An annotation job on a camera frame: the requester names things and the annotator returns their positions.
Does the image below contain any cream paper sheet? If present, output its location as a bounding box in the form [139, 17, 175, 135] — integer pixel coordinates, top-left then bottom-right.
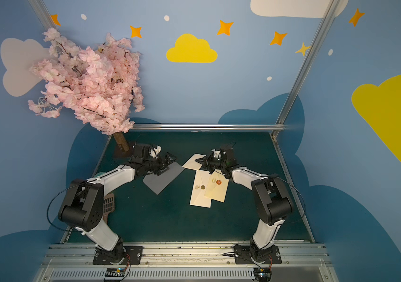
[182, 154, 205, 170]

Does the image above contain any grey envelope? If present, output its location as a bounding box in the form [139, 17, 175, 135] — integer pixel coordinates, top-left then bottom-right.
[143, 162, 184, 195]

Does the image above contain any cream envelope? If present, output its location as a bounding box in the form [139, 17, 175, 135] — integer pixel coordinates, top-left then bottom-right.
[205, 171, 229, 203]

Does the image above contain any white envelope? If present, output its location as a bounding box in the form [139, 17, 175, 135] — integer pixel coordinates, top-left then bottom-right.
[189, 170, 211, 208]

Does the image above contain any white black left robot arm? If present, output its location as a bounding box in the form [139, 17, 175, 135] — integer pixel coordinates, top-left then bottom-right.
[58, 144, 177, 265]

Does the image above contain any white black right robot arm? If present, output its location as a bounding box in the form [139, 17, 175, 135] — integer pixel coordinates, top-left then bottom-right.
[195, 145, 294, 266]

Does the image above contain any brown artificial tree trunk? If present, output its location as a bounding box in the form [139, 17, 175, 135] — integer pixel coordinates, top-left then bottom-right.
[112, 132, 130, 154]

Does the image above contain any green label plastic jar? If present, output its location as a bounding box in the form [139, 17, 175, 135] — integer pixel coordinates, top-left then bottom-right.
[93, 172, 106, 177]

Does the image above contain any brown plastic scoop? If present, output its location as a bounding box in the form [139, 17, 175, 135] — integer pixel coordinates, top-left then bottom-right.
[102, 193, 115, 223]

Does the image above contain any pink cherry blossom tree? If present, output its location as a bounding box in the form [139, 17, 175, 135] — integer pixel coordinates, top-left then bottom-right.
[28, 28, 145, 135]

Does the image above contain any left green circuit board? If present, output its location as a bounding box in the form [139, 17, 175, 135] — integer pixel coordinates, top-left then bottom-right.
[103, 268, 130, 282]

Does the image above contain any green circuit board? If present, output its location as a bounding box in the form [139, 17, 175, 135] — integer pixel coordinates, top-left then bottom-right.
[103, 268, 130, 282]
[253, 267, 272, 282]

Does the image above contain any right green circuit board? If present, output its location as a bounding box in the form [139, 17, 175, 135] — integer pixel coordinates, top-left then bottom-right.
[253, 267, 272, 282]

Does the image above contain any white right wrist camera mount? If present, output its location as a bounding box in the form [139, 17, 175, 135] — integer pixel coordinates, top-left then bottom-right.
[212, 149, 221, 159]

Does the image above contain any dark metal tree base plate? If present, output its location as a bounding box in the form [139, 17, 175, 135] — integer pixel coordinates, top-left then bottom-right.
[112, 144, 134, 159]

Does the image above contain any aluminium back frame rail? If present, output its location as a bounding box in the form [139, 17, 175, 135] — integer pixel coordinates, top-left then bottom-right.
[132, 123, 285, 132]

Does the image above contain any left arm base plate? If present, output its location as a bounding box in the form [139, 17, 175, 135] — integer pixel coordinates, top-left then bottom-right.
[92, 246, 144, 265]

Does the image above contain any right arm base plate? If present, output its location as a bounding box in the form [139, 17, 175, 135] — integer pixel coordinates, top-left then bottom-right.
[233, 244, 282, 265]

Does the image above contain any aluminium front rail platform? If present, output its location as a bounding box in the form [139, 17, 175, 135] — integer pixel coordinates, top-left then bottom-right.
[34, 240, 338, 282]

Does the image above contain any aluminium left corner post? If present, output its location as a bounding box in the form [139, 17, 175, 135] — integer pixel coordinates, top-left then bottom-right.
[28, 0, 57, 31]

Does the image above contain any aluminium corner post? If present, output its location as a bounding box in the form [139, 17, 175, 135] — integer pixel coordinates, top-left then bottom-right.
[28, 0, 57, 31]
[271, 0, 342, 141]

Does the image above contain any aluminium right corner post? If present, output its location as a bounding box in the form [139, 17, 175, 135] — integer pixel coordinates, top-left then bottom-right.
[271, 0, 342, 141]

